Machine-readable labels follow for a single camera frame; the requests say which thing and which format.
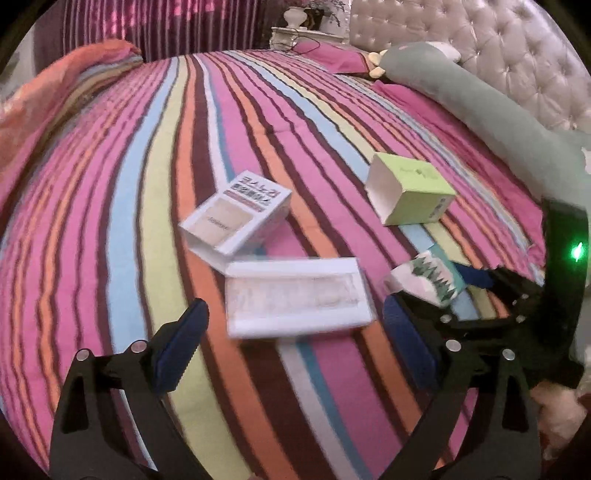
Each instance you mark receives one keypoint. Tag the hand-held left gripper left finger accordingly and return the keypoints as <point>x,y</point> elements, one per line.
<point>178,353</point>

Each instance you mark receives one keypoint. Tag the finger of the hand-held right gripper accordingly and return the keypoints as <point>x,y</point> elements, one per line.
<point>475,277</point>
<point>485,323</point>

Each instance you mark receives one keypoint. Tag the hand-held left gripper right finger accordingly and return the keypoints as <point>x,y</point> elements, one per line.
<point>411,346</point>

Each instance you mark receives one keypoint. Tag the tree print small box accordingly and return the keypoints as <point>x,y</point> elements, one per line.
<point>427,279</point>

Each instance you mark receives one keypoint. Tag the long white box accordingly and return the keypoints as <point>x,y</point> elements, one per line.
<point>300,295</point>

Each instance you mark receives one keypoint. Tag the green cardboard box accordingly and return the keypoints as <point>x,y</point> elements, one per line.
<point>415,194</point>

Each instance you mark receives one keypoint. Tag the white box with printed label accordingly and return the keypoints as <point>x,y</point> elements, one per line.
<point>235,217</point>

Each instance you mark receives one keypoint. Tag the long green plush pillow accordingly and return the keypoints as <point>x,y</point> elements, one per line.
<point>498,120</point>

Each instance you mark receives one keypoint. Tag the tufted beige headboard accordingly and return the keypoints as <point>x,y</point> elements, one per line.
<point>508,50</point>

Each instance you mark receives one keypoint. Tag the small pink pillow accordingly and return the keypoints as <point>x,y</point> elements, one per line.
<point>337,57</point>

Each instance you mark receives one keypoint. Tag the white nightstand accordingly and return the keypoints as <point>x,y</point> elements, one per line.
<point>318,36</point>

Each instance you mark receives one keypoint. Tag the orange and teal quilt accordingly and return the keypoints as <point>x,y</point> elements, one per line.
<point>55,87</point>

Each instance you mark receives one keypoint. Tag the potted plant with flowers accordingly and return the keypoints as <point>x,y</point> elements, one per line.
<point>323,16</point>

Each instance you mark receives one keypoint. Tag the white vase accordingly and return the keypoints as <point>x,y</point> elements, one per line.
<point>294,17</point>

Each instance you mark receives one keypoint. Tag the purple curtain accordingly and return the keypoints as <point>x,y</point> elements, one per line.
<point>175,27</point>

